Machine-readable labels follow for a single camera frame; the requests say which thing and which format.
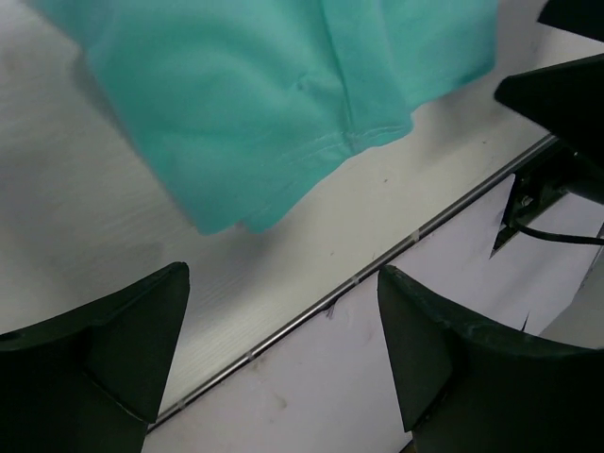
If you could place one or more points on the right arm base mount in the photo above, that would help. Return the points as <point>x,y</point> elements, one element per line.
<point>552,171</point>

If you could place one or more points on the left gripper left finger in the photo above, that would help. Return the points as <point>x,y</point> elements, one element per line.
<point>92,379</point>

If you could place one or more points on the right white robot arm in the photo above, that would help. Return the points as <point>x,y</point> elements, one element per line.
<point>567,100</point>

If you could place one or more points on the teal polo shirt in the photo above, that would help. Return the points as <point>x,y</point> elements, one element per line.
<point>241,107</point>

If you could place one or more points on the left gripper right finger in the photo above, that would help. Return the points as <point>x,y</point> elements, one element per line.
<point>465,383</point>

